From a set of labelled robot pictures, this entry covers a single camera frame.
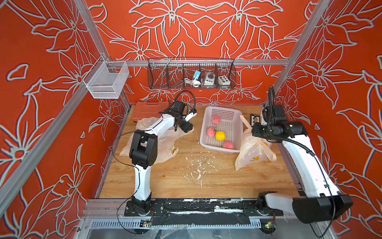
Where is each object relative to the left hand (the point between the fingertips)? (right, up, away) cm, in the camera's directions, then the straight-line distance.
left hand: (187, 122), depth 98 cm
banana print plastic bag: (+36, -14, -19) cm, 43 cm away
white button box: (+24, +28, -3) cm, 37 cm away
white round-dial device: (+14, +27, -7) cm, 32 cm away
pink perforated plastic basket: (+32, -2, +9) cm, 33 cm away
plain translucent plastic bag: (-14, -12, -3) cm, 19 cm away
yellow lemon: (+22, -9, -3) cm, 24 cm away
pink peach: (+21, +1, +6) cm, 21 cm away
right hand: (+34, -3, -23) cm, 41 cm away
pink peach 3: (+26, -14, -8) cm, 30 cm away
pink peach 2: (+16, -7, 0) cm, 17 cm away
